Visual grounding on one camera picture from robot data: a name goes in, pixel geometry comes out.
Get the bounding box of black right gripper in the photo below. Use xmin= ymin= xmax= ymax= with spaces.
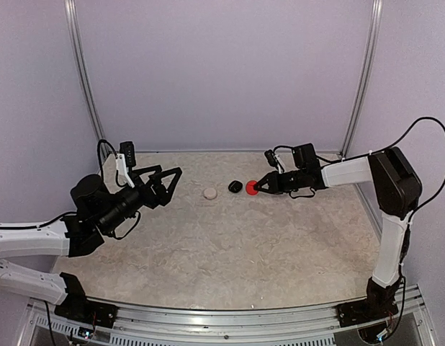
xmin=255 ymin=168 xmax=307 ymax=194

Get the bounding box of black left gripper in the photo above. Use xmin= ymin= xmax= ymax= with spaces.
xmin=98 ymin=164 xmax=181 ymax=234

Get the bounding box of red round object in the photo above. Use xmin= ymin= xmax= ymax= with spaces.
xmin=246 ymin=180 xmax=259 ymax=195

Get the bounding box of black earbud charging case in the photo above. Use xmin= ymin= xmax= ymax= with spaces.
xmin=228 ymin=180 xmax=243 ymax=194

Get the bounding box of pink round lid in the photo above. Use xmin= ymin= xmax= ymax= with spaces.
xmin=203 ymin=187 xmax=217 ymax=200

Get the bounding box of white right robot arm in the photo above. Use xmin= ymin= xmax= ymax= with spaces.
xmin=248 ymin=143 xmax=422 ymax=320

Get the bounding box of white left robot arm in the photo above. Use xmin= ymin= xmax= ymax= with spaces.
xmin=0 ymin=165 xmax=182 ymax=321

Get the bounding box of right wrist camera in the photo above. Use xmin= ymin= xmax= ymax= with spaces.
xmin=264 ymin=149 xmax=285 ymax=174

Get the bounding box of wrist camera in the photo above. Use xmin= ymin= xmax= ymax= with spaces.
xmin=264 ymin=149 xmax=285 ymax=174
xmin=115 ymin=141 xmax=136 ymax=187

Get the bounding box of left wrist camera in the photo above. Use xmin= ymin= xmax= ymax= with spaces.
xmin=115 ymin=141 xmax=136 ymax=187

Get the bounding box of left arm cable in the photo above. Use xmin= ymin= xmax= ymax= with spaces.
xmin=96 ymin=139 xmax=119 ymax=177

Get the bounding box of front aluminium rail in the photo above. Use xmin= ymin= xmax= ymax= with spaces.
xmin=17 ymin=285 xmax=438 ymax=345

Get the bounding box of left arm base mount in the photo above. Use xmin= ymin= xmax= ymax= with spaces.
xmin=54 ymin=299 xmax=118 ymax=329

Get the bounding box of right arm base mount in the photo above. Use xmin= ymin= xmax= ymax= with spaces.
xmin=336 ymin=296 xmax=398 ymax=327

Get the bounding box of left aluminium frame post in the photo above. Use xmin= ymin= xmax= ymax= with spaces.
xmin=63 ymin=0 xmax=105 ymax=141

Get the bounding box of aluminium frame post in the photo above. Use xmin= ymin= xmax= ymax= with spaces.
xmin=340 ymin=0 xmax=384 ymax=157
xmin=63 ymin=0 xmax=105 ymax=141

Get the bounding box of right aluminium frame post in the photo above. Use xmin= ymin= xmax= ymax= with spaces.
xmin=340 ymin=0 xmax=384 ymax=157

